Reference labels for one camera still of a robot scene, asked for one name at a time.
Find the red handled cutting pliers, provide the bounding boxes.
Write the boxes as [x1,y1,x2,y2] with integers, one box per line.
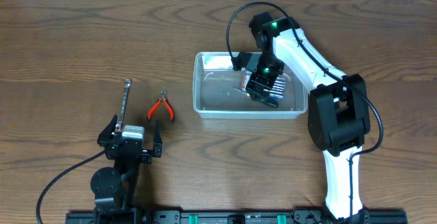
[146,89,175,124]

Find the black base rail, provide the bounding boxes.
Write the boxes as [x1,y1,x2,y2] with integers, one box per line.
[65,210,408,224]

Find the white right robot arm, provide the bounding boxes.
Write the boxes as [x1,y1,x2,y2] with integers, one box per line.
[231,12,372,223]

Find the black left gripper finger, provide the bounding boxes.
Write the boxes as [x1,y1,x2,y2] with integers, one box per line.
[153,120,163,150]
[97,115,117,147]

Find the blue precision screwdriver set case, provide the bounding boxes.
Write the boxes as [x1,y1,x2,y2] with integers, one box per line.
[240,71,286,100]

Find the clear plastic storage container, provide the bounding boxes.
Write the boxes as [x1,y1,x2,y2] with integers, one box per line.
[193,52,308,120]

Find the black yellow screwdriver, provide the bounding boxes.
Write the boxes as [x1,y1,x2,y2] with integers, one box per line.
[234,87,279,109]

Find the silver combination wrench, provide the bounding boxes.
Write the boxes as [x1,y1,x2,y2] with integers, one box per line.
[115,79,132,131]

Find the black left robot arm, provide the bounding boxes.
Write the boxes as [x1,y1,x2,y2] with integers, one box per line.
[90,115,163,223]

